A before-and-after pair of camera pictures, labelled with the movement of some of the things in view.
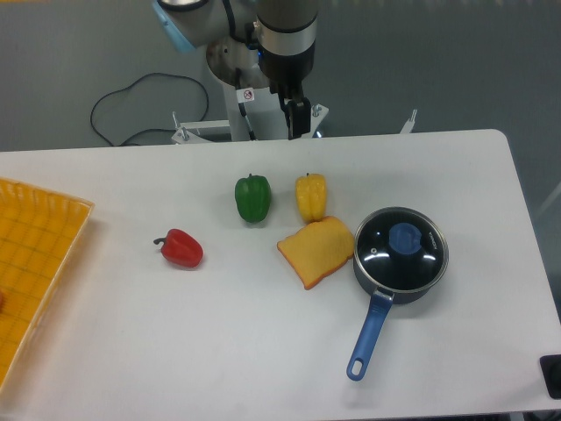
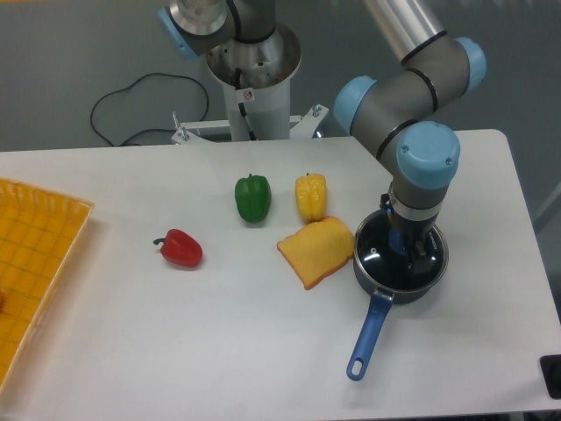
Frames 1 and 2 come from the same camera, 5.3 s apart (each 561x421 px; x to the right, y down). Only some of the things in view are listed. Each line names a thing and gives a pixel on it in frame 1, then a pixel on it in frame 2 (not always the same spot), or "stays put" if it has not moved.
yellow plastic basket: (39, 231) stays put
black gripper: (287, 74) → (413, 232)
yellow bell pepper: (311, 192) stays put
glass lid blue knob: (401, 249) stays put
